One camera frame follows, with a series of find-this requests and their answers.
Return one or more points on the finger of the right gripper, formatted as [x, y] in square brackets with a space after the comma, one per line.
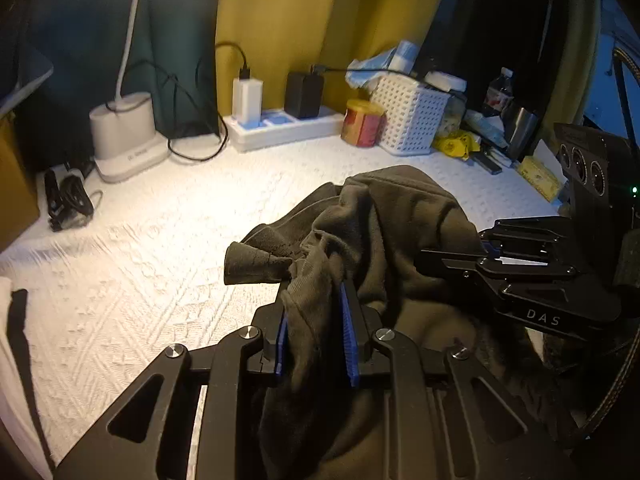
[461, 266]
[532, 238]

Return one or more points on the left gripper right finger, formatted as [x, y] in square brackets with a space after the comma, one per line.
[359, 325]

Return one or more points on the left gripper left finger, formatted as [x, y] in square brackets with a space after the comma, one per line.
[272, 321]

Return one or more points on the brown t-shirt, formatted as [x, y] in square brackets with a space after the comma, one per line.
[315, 423]

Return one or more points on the yellow tissue box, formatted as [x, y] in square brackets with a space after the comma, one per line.
[543, 172]

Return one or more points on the stainless steel tumbler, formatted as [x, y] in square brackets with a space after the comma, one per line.
[520, 127]

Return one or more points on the black smartphone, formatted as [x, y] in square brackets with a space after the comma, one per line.
[486, 163]

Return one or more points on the yellow snack bag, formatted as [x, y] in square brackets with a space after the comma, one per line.
[460, 144]

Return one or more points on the wet wipes pack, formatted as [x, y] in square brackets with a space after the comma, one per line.
[491, 128]

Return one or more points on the clear snack jar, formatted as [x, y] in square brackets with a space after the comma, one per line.
[455, 108]

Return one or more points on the plastic water bottle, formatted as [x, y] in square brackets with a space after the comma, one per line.
[499, 94]

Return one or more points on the white perforated basket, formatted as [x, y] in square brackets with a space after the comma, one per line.
[413, 113]

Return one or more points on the red tin can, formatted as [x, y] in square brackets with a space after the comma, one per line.
[362, 123]

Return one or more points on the white power strip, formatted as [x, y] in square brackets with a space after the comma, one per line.
[277, 127]

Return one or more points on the white charger adapter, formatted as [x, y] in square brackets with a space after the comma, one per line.
[247, 101]

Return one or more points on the white desk lamp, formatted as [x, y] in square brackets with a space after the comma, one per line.
[123, 131]

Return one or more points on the black charger adapter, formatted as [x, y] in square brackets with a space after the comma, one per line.
[303, 94]

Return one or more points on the cardboard box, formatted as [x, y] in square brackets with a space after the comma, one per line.
[18, 195]

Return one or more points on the yellow curtain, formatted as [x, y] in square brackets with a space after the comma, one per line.
[278, 36]

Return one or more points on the tablet computer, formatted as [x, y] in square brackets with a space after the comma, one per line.
[33, 69]

